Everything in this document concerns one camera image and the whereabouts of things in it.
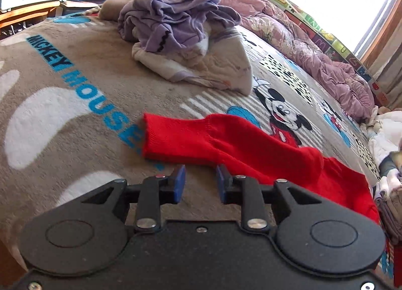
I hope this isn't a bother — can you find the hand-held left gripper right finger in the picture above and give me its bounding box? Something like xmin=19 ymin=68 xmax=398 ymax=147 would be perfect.
xmin=216 ymin=164 xmax=315 ymax=234

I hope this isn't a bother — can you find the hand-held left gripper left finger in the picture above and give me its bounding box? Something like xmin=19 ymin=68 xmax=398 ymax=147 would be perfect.
xmin=82 ymin=164 xmax=187 ymax=234

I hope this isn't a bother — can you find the red knitted sweater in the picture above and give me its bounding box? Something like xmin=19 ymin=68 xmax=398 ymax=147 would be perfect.
xmin=141 ymin=113 xmax=381 ymax=225

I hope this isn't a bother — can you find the white printed quilted cloth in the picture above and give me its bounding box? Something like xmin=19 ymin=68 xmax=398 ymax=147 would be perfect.
xmin=131 ymin=26 xmax=254 ymax=96

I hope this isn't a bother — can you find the grey cartoon printed blanket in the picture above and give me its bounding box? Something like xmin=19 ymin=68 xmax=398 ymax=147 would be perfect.
xmin=0 ymin=10 xmax=395 ymax=279

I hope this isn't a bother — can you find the pink floral quilt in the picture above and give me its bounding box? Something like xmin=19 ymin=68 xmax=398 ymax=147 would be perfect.
xmin=220 ymin=0 xmax=378 ymax=120

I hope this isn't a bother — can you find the purple garment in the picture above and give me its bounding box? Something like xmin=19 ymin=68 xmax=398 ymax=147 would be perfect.
xmin=118 ymin=0 xmax=242 ymax=55

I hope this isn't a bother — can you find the cream folded garment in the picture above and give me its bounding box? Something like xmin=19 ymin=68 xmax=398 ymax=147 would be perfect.
xmin=372 ymin=171 xmax=402 ymax=199

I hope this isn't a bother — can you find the cream bedding pile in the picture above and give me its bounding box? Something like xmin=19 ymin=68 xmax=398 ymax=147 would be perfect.
xmin=361 ymin=106 xmax=402 ymax=166

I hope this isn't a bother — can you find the lilac grey folded garment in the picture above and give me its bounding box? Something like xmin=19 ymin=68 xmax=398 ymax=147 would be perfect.
xmin=375 ymin=191 xmax=402 ymax=245

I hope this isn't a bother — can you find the colourful foam bed bumper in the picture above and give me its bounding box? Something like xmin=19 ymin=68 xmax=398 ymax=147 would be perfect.
xmin=253 ymin=0 xmax=390 ymax=107

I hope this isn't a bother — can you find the beige cloth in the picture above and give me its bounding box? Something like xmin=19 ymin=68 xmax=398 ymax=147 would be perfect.
xmin=100 ymin=0 xmax=139 ymax=22

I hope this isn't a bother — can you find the curtain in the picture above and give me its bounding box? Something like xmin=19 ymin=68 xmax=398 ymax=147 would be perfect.
xmin=361 ymin=53 xmax=402 ymax=109

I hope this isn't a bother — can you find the wooden stand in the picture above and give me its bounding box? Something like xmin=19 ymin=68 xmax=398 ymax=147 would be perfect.
xmin=0 ymin=1 xmax=62 ymax=39

